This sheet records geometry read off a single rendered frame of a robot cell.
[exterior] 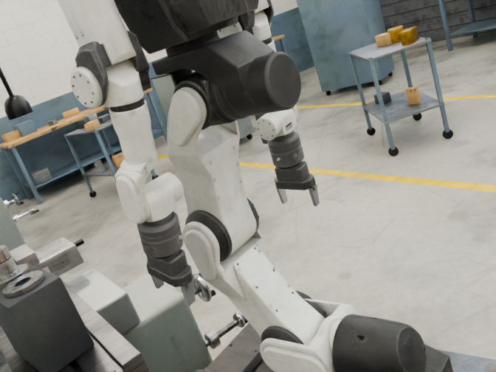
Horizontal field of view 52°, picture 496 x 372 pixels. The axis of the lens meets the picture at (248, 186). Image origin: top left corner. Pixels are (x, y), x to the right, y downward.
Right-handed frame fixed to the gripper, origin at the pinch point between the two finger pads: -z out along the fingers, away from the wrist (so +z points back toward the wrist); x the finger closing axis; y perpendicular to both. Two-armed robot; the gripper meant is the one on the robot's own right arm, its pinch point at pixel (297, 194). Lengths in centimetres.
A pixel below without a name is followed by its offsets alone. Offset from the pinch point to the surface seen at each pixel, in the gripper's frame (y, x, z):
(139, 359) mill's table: 63, 5, -4
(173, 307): 25, 42, -31
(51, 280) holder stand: 64, 23, 14
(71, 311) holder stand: 64, 21, 6
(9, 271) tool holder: 66, 36, 15
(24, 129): -242, 600, -71
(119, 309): 40, 47, -20
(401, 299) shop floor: -75, 12, -102
